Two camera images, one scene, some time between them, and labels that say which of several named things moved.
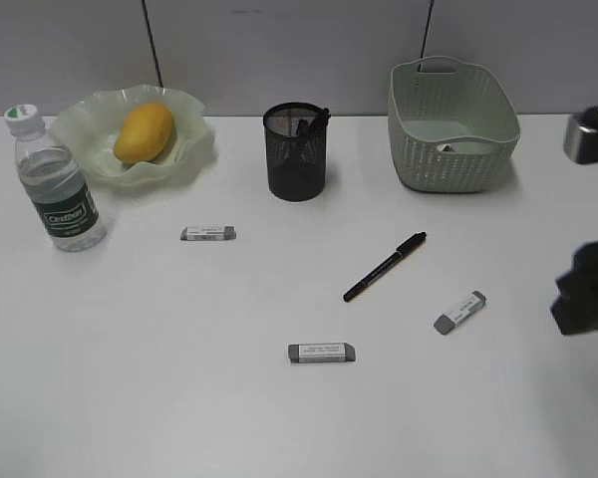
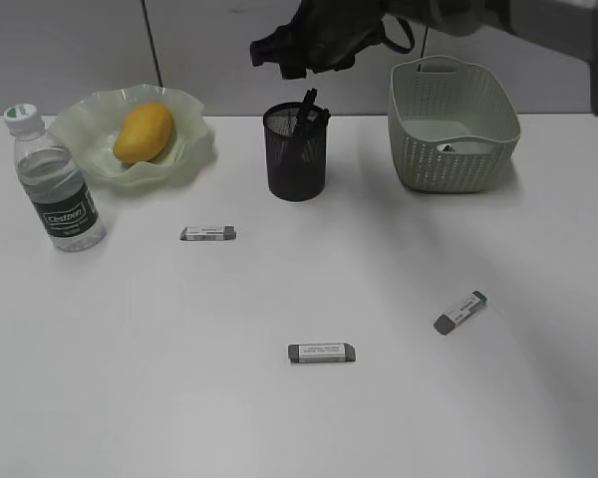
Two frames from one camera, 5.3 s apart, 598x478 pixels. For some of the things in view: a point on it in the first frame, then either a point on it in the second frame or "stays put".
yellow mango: [145, 133] stays put
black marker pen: [395, 257] → [308, 116]
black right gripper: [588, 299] → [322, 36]
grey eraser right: [445, 323] stays put
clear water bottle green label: [74, 220] stays put
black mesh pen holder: [295, 134] stays put
